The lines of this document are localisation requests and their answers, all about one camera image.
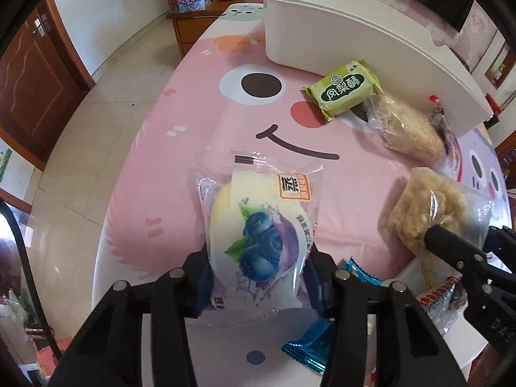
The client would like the Lipo cream biscuit packet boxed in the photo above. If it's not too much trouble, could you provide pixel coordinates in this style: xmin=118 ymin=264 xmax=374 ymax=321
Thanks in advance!
xmin=396 ymin=253 xmax=467 ymax=335

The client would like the puffed rice cake packet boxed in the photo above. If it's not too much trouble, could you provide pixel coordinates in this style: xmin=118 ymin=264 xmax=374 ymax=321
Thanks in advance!
xmin=387 ymin=167 xmax=493 ymax=256

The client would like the red dark date packet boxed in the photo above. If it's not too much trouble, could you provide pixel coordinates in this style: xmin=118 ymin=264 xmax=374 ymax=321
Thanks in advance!
xmin=428 ymin=95 xmax=463 ymax=182

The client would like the blue wafer packet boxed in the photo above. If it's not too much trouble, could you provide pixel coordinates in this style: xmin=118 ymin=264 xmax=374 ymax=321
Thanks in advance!
xmin=281 ymin=256 xmax=384 ymax=376

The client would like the blueberry steamed cake packet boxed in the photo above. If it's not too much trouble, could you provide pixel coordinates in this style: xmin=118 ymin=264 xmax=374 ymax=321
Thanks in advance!
xmin=192 ymin=147 xmax=323 ymax=322

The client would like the rice crispy bar packet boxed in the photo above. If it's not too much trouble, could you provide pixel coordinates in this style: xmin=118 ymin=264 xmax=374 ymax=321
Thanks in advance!
xmin=363 ymin=94 xmax=446 ymax=165

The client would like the green pineapple cake packet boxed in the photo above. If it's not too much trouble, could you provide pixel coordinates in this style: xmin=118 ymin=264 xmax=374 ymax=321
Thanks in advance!
xmin=303 ymin=60 xmax=383 ymax=122

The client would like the white plastic storage bin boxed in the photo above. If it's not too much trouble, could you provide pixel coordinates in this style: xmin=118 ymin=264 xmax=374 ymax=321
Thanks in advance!
xmin=263 ymin=0 xmax=492 ymax=136

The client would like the brown wooden door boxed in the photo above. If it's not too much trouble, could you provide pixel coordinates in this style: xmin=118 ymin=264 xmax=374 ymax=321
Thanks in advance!
xmin=1 ymin=0 xmax=94 ymax=170

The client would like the wooden tv cabinet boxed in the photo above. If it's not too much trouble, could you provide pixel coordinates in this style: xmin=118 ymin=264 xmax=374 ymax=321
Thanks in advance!
xmin=166 ymin=0 xmax=263 ymax=58

